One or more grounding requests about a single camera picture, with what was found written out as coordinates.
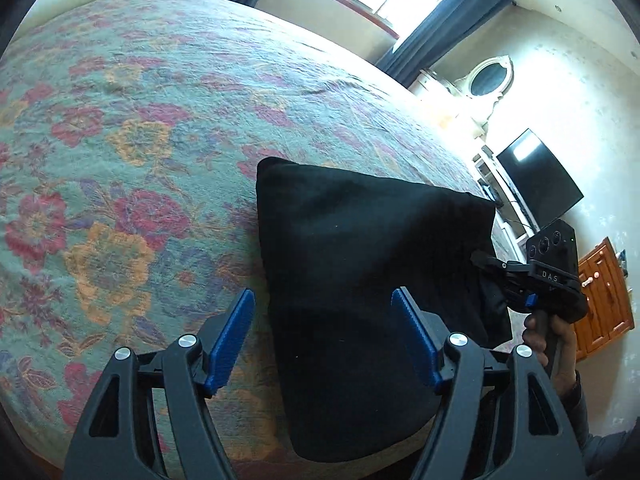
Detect floral bedspread bed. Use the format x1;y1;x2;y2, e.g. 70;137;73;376
0;0;501;480

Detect white vanity table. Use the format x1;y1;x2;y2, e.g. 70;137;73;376
409;70;476;128

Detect white oval vanity mirror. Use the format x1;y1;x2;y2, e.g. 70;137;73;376
464;55;514;127

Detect person right hand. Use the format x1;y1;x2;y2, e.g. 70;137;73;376
523;311;577;398

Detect white tv stand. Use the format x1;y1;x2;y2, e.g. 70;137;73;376
472;142;539;263

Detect person in dark jacket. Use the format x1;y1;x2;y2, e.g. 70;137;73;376
561;373;640;480

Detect black pants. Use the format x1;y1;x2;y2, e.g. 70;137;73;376
256;157;512;463

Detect black flat tv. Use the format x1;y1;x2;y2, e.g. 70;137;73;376
497;129;584;228

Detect dark blue right curtain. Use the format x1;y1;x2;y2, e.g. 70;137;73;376
375;0;514;88

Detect wooden cabinet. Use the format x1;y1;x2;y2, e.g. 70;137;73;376
574;237;634;362

